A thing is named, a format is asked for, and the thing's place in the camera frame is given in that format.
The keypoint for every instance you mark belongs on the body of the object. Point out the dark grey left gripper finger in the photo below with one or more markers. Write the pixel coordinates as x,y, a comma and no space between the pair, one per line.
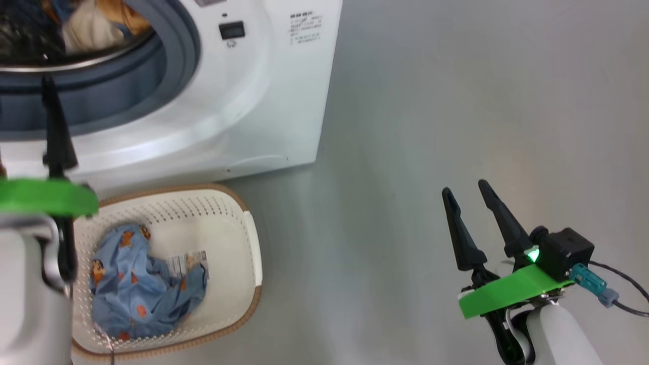
58,142

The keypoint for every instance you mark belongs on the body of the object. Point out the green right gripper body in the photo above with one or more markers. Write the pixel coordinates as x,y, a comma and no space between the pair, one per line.
507,294

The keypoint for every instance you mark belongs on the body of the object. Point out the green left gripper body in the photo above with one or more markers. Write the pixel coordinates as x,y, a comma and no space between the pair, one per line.
40,197

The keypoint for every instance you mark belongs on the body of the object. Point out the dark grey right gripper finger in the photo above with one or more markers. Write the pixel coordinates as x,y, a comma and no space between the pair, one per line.
509,228
466,243

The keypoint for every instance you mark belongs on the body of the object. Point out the beige and orange clothes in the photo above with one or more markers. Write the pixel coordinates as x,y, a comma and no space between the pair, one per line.
96,28

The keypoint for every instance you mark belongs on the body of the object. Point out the blue patterned garment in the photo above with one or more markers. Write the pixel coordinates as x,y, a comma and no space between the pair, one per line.
137,289

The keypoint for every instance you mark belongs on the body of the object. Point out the white front-load washing machine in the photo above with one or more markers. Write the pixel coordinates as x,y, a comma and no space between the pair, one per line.
253,111

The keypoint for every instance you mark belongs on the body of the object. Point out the paper basket label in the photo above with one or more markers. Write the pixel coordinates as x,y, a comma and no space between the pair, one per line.
190,262

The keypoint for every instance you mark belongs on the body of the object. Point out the cream perforated laundry basket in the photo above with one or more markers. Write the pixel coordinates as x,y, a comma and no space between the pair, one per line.
228,243

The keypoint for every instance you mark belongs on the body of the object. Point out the printed text label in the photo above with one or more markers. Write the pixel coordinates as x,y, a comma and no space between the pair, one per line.
305,28

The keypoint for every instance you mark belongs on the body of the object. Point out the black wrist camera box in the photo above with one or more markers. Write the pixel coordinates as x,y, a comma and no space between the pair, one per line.
565,251

